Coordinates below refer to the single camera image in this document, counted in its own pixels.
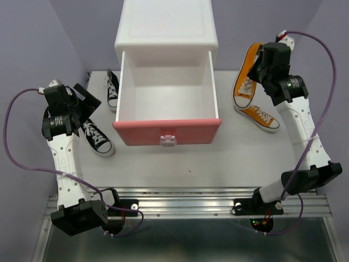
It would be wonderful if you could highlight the orange sneaker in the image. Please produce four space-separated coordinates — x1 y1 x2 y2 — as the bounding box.
232 43 263 109
235 105 280 133

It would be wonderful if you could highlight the pink front white drawer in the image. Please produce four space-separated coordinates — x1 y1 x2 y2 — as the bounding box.
112 51 222 146

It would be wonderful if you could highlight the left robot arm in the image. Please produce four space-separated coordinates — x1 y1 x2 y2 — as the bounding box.
41 79 121 236

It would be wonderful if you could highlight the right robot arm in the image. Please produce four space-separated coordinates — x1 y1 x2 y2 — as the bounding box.
248 43 342 213

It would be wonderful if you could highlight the white shoe cabinet shell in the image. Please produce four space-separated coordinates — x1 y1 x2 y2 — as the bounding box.
114 1 219 60

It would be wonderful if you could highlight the black sneaker back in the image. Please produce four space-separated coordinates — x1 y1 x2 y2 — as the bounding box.
105 69 119 112

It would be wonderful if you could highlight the black sneaker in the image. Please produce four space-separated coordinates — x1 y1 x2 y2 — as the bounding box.
81 118 115 158
105 69 119 112

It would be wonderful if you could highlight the black sneaker front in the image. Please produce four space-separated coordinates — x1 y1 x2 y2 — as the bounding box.
81 118 115 158

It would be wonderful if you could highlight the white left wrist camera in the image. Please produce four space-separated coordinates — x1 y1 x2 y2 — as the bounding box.
38 79 63 95

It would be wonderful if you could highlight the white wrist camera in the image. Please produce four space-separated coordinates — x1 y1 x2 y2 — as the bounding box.
38 79 63 95
275 30 295 51

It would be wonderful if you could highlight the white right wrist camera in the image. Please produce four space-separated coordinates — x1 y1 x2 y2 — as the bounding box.
275 30 295 51

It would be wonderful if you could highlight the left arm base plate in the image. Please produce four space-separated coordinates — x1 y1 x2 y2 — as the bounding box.
107 199 139 218

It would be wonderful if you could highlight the aluminium mounting rail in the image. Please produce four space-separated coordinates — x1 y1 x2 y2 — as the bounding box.
43 186 334 219

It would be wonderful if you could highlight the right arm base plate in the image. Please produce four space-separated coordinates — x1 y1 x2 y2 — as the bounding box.
231 198 284 216

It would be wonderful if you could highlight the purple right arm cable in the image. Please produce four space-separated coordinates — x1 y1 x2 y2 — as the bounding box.
234 30 336 236

